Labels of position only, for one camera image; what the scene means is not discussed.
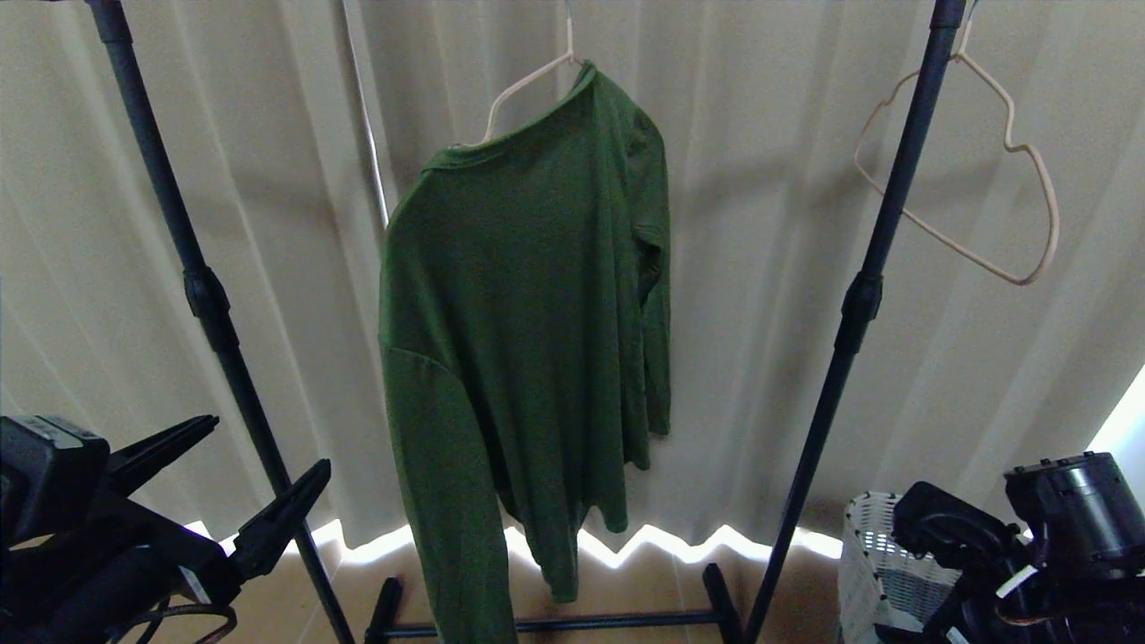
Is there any pink clothes hanger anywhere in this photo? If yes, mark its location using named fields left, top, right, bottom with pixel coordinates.
left=852, top=18, right=1062, bottom=287
left=461, top=0, right=582, bottom=148

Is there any white laundry basket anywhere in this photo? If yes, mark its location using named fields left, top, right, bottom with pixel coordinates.
left=836, top=490, right=971, bottom=644

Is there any black clothes rack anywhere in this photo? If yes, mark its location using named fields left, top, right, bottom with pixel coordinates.
left=85, top=0, right=969, bottom=644

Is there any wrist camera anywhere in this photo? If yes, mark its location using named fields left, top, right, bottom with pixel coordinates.
left=893, top=481, right=1025, bottom=573
left=0, top=414, right=110, bottom=548

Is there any beige curtain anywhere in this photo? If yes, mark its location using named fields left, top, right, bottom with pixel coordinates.
left=0, top=0, right=1145, bottom=555

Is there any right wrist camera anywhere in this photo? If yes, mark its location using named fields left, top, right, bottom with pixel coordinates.
left=893, top=481, right=1025, bottom=573

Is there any green long-sleeved shirt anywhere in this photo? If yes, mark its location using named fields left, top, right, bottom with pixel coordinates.
left=377, top=61, right=672, bottom=644

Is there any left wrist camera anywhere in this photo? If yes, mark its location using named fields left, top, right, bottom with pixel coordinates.
left=0, top=414, right=110, bottom=548

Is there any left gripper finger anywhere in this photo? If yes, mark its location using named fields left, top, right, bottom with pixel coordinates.
left=231, top=459, right=332, bottom=582
left=107, top=414, right=220, bottom=497

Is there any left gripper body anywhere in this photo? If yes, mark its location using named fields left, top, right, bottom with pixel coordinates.
left=0, top=496, right=241, bottom=644

